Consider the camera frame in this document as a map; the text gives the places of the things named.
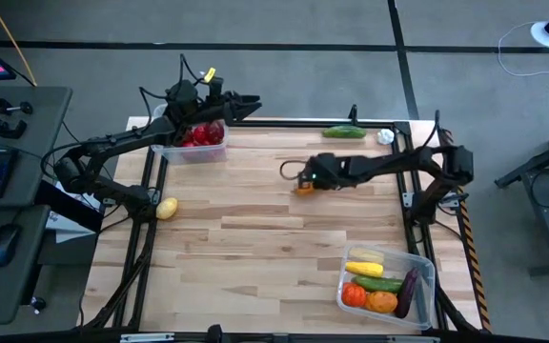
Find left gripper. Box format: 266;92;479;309
196;91;263;125

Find green cucumber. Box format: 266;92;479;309
321;124;368;140
351;274;405;294

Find yellow lemon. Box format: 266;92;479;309
154;196;179;221

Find orange fruit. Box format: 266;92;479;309
365;290;399;314

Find purple eggplant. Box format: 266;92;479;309
393;267;420;320

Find clear plastic bin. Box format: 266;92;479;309
335;244;437;332
150;103;231;167

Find yellow black hazard tape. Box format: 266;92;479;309
454;188;493;333

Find white papers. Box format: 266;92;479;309
44;209;102;245

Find black side table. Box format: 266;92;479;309
493;120;549;278

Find black computer mouse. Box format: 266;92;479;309
0;222;23;269

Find black desk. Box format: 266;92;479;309
0;85;73;326

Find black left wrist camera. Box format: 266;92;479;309
207;75;225;104

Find black aluminium table frame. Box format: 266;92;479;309
76;116;483;343

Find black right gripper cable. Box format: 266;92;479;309
278;158;310;183

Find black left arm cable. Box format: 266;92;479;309
138;51;209;126

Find small black exterior camera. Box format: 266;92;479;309
206;323;229;343

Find white power cable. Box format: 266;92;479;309
496;20;549;78

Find yellow hanging cable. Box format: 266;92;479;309
0;0;38;89

